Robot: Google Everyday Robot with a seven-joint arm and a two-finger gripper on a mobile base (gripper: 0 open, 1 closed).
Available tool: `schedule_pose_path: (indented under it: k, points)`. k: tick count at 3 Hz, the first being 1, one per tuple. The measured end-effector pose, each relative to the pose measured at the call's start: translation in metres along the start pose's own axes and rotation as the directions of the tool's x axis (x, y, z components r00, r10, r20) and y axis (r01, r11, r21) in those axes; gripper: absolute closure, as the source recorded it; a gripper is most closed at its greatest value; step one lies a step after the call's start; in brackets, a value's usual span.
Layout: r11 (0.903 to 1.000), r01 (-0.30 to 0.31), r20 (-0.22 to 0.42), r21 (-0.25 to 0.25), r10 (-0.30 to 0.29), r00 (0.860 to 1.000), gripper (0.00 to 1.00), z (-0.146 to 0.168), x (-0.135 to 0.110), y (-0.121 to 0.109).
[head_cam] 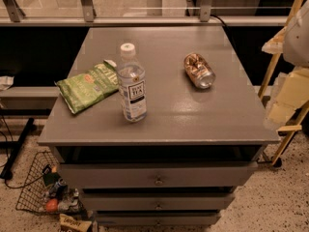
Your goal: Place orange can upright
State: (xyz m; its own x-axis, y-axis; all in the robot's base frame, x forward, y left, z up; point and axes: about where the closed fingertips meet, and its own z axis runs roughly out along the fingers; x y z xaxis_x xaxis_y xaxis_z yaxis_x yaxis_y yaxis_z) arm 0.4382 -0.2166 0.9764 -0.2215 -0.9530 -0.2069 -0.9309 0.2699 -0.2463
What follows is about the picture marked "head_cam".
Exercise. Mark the top grey drawer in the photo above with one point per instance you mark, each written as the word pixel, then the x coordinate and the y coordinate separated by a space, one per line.
pixel 157 175

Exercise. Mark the black wire basket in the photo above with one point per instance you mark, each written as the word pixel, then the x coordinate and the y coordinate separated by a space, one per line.
pixel 40 179

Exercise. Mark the middle grey drawer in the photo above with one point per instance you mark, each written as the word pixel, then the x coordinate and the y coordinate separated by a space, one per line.
pixel 156 201

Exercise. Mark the blue can in basket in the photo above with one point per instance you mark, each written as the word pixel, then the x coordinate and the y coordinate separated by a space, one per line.
pixel 57 187

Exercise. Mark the metal window railing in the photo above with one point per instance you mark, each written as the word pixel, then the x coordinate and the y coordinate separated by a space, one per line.
pixel 94 13

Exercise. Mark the green chip bag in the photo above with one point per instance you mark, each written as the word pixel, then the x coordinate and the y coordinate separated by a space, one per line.
pixel 88 88

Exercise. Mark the yellow snack bag on floor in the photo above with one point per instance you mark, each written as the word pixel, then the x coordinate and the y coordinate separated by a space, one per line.
pixel 70 224

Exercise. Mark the orange fruit in basket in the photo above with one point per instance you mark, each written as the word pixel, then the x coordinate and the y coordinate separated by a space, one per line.
pixel 52 205

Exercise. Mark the grey drawer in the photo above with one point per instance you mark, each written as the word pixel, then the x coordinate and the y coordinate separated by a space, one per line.
pixel 157 219
pixel 156 201
pixel 157 175

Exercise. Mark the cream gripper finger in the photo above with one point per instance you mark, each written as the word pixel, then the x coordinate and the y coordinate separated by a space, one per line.
pixel 290 92
pixel 275 44

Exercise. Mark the black metal stand leg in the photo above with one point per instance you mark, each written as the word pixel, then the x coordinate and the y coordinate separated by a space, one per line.
pixel 15 147

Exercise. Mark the orange soda can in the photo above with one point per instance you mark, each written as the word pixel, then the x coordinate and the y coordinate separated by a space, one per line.
pixel 199 71

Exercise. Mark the clear tea bottle white cap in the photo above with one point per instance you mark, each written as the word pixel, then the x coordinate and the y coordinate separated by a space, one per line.
pixel 132 84

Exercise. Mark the bottom grey drawer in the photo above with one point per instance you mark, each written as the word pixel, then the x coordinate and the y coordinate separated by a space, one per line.
pixel 157 219

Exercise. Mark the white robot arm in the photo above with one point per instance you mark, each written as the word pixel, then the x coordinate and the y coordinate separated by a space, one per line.
pixel 296 40

